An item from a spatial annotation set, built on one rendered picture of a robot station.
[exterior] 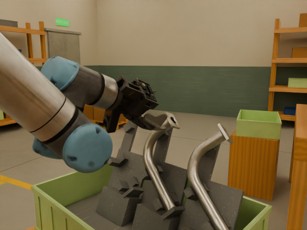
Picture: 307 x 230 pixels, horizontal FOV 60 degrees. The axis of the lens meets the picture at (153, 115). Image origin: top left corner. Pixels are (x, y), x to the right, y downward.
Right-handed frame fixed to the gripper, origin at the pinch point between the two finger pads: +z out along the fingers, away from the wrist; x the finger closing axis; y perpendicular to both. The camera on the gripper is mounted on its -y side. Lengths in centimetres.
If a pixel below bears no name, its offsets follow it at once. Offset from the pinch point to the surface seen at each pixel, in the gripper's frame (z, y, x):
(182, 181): 10.5, -6.7, -16.9
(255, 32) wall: 501, 54, 339
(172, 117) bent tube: 7.7, 1.1, 0.9
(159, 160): 10.5, -11.3, -6.8
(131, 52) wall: 439, -223, 521
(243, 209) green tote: 23.8, 0.9, -29.8
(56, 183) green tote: -5.9, -43.2, 1.7
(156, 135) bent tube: 6.1, -5.7, -1.5
